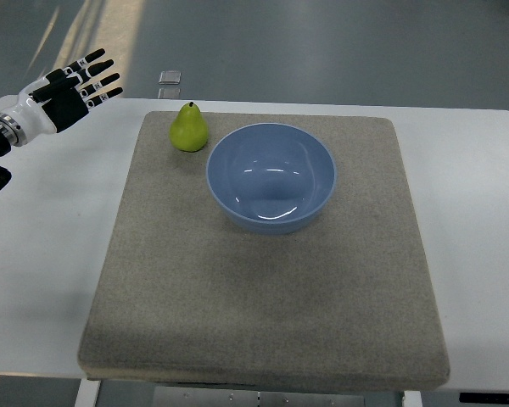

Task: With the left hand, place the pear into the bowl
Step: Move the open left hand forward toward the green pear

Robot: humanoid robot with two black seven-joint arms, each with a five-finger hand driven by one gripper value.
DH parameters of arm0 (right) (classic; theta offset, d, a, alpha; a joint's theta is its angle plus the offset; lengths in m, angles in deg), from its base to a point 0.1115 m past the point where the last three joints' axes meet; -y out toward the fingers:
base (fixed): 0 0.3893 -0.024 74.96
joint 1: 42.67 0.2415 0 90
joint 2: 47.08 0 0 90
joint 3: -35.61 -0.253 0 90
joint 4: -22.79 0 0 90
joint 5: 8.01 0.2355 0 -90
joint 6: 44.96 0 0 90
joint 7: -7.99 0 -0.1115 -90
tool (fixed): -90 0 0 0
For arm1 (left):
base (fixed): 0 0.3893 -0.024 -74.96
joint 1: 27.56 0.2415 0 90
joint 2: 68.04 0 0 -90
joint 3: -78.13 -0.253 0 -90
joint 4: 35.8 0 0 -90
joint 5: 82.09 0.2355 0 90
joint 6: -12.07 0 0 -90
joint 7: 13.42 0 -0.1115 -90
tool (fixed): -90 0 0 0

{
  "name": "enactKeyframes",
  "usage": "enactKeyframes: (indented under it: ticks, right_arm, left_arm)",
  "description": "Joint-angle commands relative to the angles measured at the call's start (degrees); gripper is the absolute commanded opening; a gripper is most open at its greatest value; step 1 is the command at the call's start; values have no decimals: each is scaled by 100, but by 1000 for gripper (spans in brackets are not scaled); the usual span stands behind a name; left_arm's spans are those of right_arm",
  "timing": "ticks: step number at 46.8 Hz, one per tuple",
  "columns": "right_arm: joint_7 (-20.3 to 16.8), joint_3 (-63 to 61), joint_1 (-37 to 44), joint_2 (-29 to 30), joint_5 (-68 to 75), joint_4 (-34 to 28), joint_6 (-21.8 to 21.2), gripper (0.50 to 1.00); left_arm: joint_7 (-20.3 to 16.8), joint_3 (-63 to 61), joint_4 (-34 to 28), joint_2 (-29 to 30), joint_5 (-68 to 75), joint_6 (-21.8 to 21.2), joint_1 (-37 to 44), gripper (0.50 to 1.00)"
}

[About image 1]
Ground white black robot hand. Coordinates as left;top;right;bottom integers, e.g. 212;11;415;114
0;48;123;147

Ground green pear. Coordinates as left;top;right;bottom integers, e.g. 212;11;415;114
169;102;209;153

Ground blue bowl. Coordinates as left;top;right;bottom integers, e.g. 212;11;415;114
205;123;338;235

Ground lower floor socket plate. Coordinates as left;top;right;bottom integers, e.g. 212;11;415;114
157;87;181;99

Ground floor socket plate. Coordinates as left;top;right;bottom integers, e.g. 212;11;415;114
158;70;182;85
157;87;181;99

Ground upper floor socket plate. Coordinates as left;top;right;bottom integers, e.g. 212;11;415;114
158;70;182;85

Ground grey felt mat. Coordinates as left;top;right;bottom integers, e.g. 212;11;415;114
77;112;450;393

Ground white table frame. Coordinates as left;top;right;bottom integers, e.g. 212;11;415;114
74;379;423;407

